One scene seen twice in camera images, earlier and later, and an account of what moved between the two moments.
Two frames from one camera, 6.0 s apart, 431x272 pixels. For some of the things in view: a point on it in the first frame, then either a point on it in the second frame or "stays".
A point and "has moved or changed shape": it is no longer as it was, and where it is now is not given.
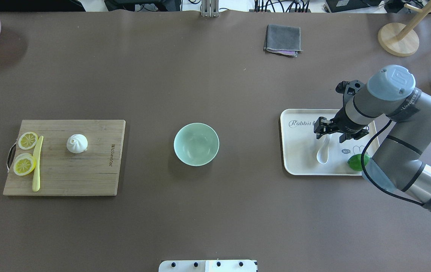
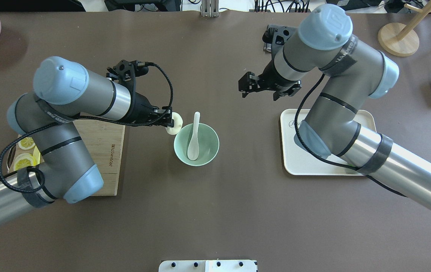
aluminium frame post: x=210 y=8 stays
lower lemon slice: x=24 y=164 stays
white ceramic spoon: x=322 y=154 has moved or changed shape
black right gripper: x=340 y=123 to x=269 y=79
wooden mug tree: x=400 y=40 stays
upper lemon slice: x=28 y=140 stays
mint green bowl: x=196 y=144 stays
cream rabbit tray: x=303 y=153 stays
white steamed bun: x=77 y=143 has moved or changed shape
